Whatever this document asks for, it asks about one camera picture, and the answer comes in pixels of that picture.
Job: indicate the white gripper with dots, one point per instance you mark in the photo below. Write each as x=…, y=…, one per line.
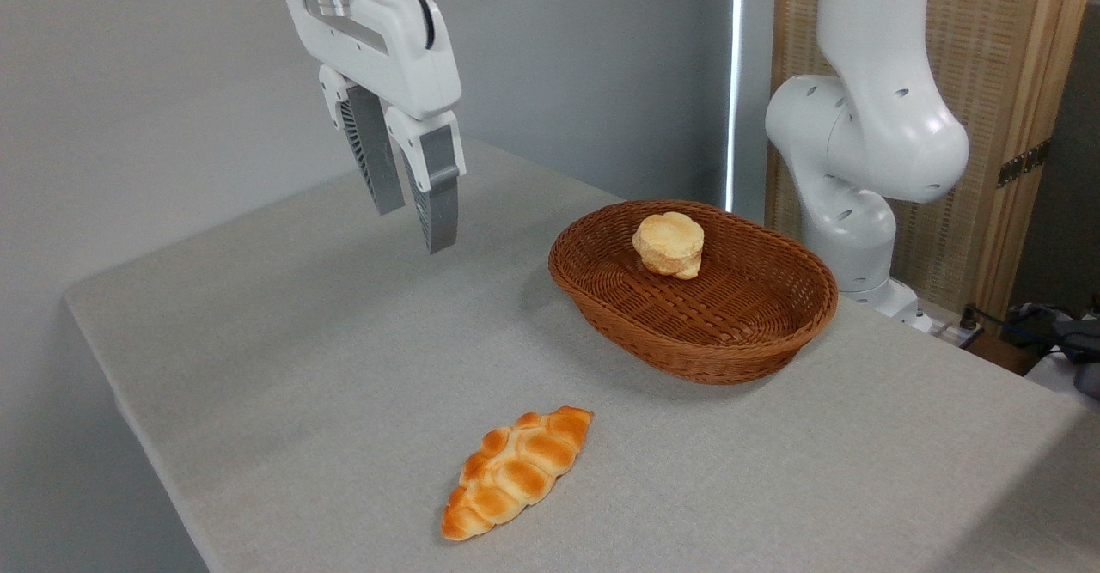
x=395, y=57

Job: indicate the round pale bread bun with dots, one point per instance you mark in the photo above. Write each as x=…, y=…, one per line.
x=669, y=242

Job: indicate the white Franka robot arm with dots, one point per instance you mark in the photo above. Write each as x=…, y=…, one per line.
x=876, y=126

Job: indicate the braided golden bread loaf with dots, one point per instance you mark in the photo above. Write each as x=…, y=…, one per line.
x=516, y=470

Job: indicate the brown wicker oval basket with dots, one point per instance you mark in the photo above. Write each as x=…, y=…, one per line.
x=730, y=315

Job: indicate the grey tablecloth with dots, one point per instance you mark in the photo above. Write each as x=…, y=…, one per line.
x=301, y=341

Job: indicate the black power plug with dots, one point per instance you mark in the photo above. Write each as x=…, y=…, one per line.
x=970, y=320

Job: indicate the metal screen hinge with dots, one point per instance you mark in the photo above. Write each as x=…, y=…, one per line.
x=1023, y=163

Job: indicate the dark grey bag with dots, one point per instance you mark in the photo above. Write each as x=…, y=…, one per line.
x=1078, y=341

